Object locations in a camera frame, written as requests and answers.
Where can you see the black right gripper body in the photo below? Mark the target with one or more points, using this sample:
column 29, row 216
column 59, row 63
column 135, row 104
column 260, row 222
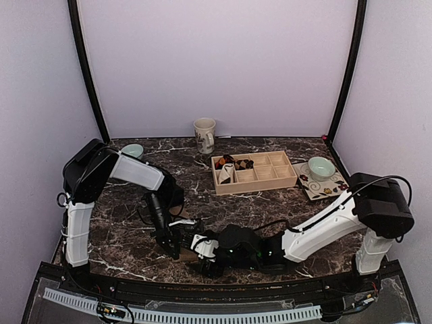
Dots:
column 246, row 264

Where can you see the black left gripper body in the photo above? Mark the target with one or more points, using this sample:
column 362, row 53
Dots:
column 156, row 204

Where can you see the beige ribbed sock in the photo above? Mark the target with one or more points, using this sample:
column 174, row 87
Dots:
column 185, row 255

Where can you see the wooden compartment tray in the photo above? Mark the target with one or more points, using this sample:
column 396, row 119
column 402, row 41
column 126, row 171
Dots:
column 272, row 170

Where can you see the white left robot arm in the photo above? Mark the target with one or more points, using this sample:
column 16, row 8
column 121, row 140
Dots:
column 84, row 178

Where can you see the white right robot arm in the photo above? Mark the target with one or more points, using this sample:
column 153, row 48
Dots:
column 372, row 203

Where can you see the teal striped ceramic bowl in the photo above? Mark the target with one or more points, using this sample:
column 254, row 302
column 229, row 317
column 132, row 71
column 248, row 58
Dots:
column 133, row 150

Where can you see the rolled white ribbed sock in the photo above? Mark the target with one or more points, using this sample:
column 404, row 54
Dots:
column 226, row 175

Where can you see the rolled red argyle sock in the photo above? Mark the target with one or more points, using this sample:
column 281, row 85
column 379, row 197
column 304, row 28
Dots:
column 226, row 159

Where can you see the coral pattern ceramic mug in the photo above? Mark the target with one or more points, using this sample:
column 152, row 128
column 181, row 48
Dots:
column 204, row 129

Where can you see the floral square plate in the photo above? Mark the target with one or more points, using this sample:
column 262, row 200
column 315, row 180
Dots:
column 316, row 190

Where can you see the pale green bowl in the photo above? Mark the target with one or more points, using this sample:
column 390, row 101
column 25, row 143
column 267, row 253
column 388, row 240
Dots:
column 321, row 169

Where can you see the green circuit board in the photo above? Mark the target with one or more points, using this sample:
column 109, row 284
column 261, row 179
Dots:
column 110, row 311

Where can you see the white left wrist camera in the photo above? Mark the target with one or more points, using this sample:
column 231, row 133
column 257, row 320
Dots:
column 183, row 222

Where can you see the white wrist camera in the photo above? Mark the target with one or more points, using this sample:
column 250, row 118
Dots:
column 183, row 222
column 204, row 247

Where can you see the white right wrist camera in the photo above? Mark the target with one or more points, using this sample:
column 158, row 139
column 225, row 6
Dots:
column 204, row 247

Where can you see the white slotted cable duct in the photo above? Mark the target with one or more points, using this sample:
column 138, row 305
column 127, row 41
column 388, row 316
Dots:
column 170, row 312

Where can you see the black front table rail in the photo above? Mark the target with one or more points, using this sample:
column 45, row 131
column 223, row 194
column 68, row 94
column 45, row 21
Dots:
column 324, row 289

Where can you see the black left corner post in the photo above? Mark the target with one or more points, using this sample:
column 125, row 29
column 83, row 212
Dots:
column 85, row 69

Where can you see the black corner post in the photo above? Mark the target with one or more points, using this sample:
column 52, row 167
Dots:
column 85, row 69
column 349, row 71

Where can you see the black right corner post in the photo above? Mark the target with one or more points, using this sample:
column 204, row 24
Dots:
column 349, row 71

